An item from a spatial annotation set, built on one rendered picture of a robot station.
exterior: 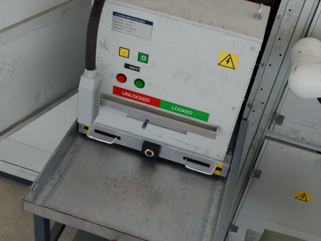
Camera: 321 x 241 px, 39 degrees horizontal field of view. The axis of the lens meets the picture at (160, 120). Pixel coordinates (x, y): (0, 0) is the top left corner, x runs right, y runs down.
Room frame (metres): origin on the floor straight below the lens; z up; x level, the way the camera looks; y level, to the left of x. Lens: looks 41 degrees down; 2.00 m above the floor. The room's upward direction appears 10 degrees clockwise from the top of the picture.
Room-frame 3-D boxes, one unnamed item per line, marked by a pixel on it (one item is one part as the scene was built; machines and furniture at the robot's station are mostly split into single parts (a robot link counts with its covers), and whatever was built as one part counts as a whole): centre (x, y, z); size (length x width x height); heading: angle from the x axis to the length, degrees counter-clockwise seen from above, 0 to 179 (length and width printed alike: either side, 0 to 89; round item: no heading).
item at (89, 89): (1.10, 0.23, 1.09); 0.08 x 0.05 x 0.17; 171
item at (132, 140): (1.15, 0.01, 0.90); 0.54 x 0.05 x 0.06; 81
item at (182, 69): (1.14, 0.01, 1.15); 0.48 x 0.01 x 0.48; 81
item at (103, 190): (1.14, 0.01, 0.82); 0.68 x 0.62 x 0.06; 171
